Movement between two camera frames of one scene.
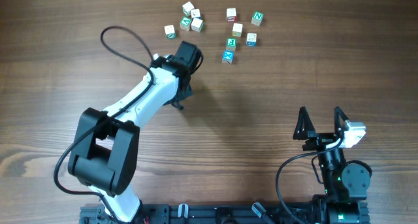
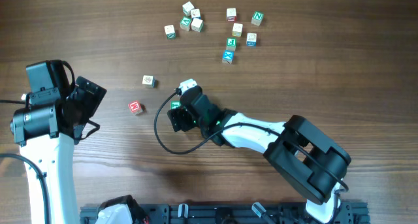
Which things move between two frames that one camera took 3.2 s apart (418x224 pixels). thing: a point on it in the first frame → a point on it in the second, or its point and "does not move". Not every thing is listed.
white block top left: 187,8 does not move
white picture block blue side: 195,13 does not move
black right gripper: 320,139 → 182,112
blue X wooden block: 227,57 does not move
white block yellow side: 237,29 does not move
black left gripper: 179,104 → 90,95
